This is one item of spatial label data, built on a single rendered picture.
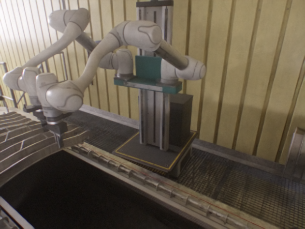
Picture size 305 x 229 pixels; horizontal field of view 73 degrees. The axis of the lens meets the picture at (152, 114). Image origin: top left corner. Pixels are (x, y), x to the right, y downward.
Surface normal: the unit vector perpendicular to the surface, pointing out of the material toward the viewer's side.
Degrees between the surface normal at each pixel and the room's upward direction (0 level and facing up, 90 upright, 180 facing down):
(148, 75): 90
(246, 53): 90
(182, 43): 90
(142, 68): 90
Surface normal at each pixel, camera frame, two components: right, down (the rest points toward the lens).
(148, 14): -0.48, 0.35
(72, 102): 0.67, 0.36
